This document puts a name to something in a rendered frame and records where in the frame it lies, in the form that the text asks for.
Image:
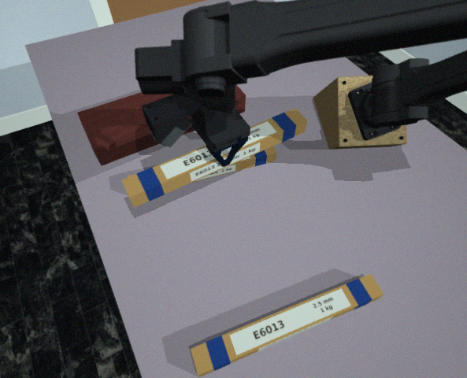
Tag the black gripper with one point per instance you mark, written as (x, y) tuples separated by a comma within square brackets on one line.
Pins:
[(236, 134)]

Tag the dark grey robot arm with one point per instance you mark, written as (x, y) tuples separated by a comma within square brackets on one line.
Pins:
[(266, 37)]

